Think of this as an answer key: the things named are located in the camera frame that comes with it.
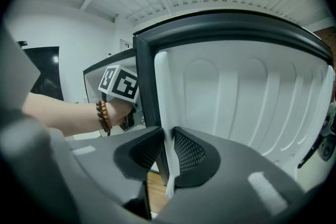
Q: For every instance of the person's left forearm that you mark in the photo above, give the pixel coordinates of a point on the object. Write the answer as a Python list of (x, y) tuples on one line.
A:
[(65, 115)]

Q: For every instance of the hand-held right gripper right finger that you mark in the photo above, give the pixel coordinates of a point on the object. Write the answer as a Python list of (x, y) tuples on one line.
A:
[(223, 186)]

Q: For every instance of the black monitor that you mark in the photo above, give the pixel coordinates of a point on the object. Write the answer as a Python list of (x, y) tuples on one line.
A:
[(44, 73)]

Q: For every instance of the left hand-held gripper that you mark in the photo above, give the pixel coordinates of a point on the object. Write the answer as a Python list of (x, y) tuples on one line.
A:
[(123, 84)]

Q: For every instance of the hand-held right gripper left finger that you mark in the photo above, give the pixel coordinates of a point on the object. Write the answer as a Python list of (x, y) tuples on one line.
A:
[(113, 165)]

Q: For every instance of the person's left hand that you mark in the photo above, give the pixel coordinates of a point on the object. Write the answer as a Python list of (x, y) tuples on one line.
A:
[(119, 111)]

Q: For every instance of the white fridge door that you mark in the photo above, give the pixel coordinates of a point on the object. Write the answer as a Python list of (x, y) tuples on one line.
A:
[(236, 91)]

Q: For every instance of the black mini fridge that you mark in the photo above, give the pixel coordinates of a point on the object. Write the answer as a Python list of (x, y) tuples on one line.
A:
[(236, 26)]

